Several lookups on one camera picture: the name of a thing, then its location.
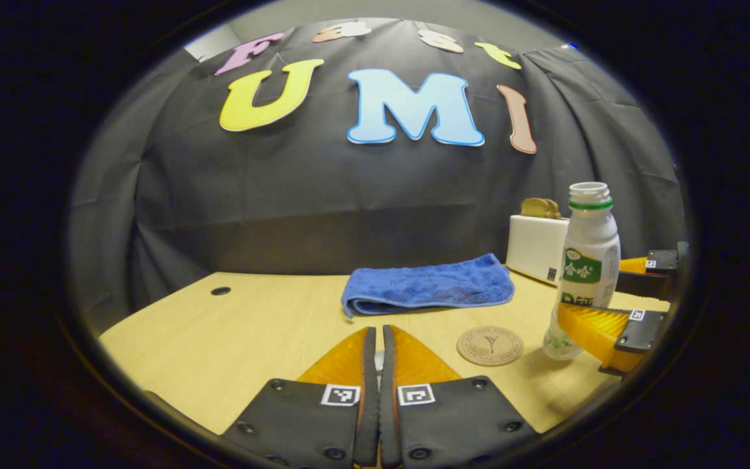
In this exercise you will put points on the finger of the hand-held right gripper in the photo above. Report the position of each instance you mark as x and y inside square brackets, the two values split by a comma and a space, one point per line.
[642, 329]
[648, 285]

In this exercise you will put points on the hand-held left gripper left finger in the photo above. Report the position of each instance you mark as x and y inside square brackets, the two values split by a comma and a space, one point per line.
[370, 417]

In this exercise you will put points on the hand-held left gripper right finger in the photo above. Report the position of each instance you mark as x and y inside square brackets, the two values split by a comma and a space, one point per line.
[388, 417]

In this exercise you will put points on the white plastic water bottle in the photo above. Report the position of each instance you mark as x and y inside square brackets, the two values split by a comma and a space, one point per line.
[586, 247]

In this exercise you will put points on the round cork coaster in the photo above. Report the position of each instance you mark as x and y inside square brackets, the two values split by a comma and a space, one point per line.
[490, 345]

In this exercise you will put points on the white toaster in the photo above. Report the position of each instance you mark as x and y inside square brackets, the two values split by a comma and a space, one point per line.
[534, 247]

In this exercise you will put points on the brown bread slice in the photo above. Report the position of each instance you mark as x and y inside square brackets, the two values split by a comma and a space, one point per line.
[534, 208]
[553, 210]

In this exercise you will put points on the blue towel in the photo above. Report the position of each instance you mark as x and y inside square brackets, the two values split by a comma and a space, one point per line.
[427, 286]

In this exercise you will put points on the black backdrop cloth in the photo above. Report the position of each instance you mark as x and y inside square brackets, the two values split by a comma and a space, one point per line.
[349, 195]

